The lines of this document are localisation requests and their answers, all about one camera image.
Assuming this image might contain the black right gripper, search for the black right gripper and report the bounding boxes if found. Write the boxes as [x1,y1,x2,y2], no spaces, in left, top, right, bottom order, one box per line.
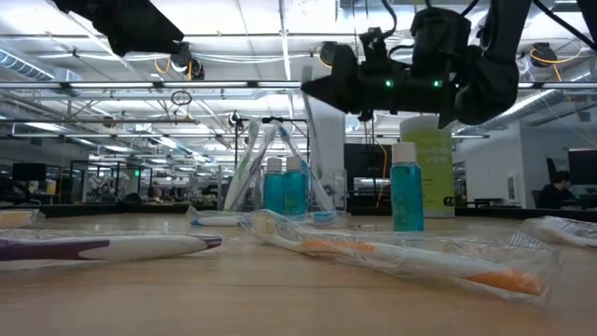
[300,26,457,131]

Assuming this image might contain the blue toothbrush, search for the blue toothbrush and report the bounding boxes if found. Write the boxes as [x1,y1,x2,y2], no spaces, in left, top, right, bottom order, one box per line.
[272,119,335,214]
[188,208,349,230]

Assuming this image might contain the purple toothbrush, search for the purple toothbrush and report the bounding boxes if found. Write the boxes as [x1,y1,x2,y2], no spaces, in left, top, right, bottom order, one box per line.
[521,215,597,249]
[0,231,225,273]
[231,124,277,211]

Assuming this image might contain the teal mouthwash bottle white cap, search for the teal mouthwash bottle white cap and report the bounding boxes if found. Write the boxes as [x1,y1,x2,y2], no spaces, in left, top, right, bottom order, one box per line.
[390,141,425,233]
[263,157,285,215]
[283,155,309,217]

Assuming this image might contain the green toothbrush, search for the green toothbrush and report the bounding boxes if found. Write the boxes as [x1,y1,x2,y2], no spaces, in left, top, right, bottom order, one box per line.
[223,119,262,211]

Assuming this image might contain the orange toothbrush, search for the orange toothbrush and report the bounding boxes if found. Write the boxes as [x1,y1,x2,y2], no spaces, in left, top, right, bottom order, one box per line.
[0,207,47,230]
[238,208,561,309]

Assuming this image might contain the black ceiling device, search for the black ceiling device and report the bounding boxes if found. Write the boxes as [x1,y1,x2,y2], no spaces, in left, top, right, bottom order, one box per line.
[530,41,559,69]
[318,40,340,67]
[168,40,206,81]

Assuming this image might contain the black display panel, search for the black display panel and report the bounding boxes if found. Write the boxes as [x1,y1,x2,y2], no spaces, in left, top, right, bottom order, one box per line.
[343,142,394,193]

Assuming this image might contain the clear plastic bag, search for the clear plastic bag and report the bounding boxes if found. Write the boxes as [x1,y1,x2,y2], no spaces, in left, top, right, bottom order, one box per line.
[218,165,350,217]

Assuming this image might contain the green disinfecting wipes canister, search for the green disinfecting wipes canister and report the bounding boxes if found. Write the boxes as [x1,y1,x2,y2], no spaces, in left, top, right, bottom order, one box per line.
[399,114,456,219]

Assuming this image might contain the long ceiling light strip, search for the long ceiling light strip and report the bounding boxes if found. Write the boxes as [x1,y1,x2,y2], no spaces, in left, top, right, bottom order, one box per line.
[0,80,304,91]

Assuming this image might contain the person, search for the person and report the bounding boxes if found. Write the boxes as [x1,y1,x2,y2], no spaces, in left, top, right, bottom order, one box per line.
[535,170,580,210]

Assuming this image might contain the black framed workcell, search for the black framed workcell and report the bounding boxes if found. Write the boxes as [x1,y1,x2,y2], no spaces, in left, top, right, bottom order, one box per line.
[68,160,155,205]

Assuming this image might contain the black computer monitor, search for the black computer monitor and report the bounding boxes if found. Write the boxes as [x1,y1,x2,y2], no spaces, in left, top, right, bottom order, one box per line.
[11,161,48,183]
[566,147,597,187]

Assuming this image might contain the long yellow cable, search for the long yellow cable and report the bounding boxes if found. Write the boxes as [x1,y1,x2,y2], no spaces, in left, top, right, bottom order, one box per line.
[374,141,391,210]

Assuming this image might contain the silver ceiling duct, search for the silver ceiling duct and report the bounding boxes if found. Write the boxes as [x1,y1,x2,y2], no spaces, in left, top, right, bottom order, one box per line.
[454,60,597,137]
[0,46,80,84]

